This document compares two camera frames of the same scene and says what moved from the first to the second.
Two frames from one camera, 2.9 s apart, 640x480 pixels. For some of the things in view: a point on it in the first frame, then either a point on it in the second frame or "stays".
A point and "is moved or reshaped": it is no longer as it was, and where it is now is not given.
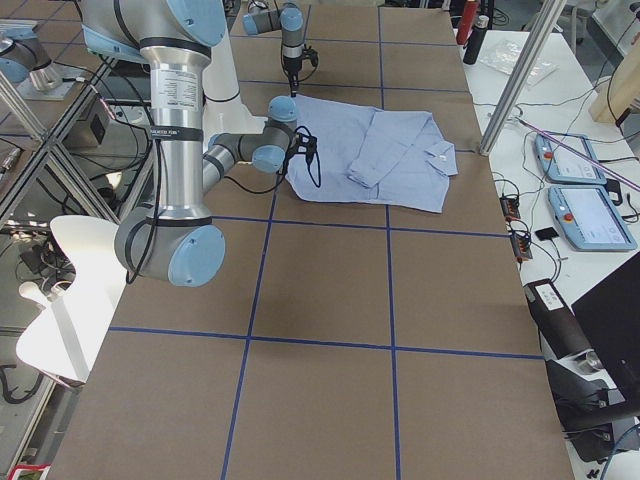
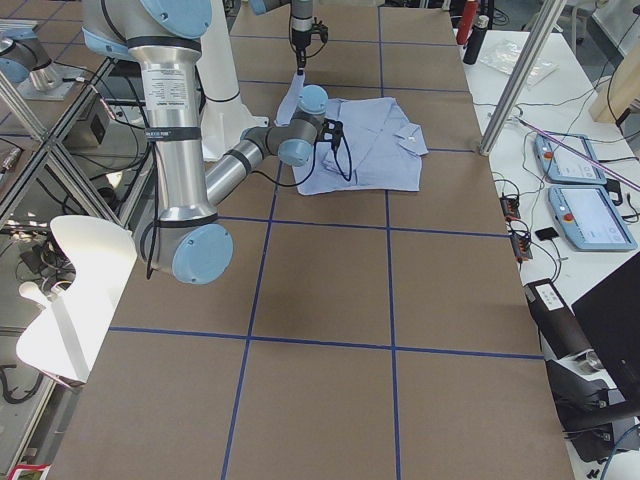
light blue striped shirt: [371, 155] is moved or reshaped
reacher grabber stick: [609, 169] stays
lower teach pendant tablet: [588, 218] stays
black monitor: [610, 315] stays
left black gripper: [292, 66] -> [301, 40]
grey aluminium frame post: [549, 13] stays
